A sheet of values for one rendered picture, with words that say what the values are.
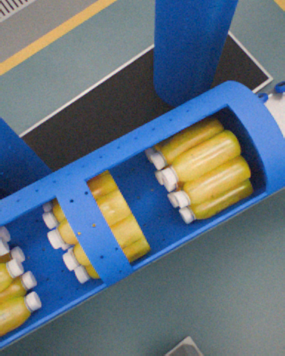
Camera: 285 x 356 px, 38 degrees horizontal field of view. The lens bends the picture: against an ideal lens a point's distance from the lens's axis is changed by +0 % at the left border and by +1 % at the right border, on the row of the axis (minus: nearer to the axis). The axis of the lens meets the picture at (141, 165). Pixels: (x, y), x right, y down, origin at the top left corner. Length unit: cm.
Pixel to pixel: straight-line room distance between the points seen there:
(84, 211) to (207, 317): 133
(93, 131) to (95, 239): 124
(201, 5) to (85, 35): 118
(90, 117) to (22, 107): 43
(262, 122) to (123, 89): 129
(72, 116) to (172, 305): 102
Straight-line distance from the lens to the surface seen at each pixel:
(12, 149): 131
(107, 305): 205
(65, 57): 239
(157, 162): 96
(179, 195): 94
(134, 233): 92
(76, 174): 87
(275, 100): 127
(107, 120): 204
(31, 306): 102
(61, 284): 108
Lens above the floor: 204
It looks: 75 degrees down
